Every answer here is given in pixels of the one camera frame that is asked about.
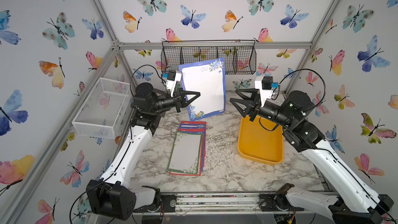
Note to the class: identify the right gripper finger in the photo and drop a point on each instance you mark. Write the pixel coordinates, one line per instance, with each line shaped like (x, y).
(246, 108)
(247, 93)

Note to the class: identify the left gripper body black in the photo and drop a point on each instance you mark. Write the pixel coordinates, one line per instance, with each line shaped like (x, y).
(176, 101)

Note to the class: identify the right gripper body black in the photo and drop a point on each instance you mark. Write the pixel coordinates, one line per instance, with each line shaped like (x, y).
(257, 111)

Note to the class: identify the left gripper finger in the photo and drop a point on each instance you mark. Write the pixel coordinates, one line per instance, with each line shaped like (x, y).
(185, 92)
(188, 98)

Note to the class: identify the red pink stationery paper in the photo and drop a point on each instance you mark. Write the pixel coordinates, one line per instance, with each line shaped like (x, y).
(192, 122)
(199, 168)

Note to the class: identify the blue stationery paper stack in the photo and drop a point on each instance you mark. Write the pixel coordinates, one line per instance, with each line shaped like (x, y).
(209, 79)

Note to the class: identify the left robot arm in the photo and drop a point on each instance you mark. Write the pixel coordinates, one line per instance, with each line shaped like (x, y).
(148, 105)

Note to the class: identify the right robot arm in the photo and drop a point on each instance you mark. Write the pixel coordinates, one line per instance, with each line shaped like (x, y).
(356, 202)

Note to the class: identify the yellow storage tray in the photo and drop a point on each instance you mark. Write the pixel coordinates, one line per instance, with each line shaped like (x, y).
(256, 141)

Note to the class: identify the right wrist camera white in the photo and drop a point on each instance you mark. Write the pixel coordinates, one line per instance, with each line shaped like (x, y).
(266, 87)

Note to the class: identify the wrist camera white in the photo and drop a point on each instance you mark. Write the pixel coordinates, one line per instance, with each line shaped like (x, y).
(266, 87)
(171, 78)

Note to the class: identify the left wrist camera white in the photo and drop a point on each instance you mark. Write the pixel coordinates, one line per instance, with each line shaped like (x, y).
(171, 78)

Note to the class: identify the black wire wall basket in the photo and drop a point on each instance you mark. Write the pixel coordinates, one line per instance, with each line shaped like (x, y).
(239, 56)

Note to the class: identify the white mesh wall basket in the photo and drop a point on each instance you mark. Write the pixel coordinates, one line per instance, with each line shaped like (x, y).
(103, 109)

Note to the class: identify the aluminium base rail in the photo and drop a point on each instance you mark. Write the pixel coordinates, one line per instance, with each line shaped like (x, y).
(214, 203)

